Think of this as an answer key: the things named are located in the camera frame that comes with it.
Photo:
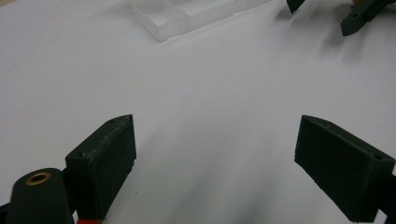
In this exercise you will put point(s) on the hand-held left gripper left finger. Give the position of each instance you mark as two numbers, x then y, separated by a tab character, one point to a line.
102	168

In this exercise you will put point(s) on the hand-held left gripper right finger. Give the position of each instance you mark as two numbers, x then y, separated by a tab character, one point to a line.
339	174

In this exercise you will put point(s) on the clear plastic compartment box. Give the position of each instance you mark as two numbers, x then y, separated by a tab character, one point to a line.
183	15

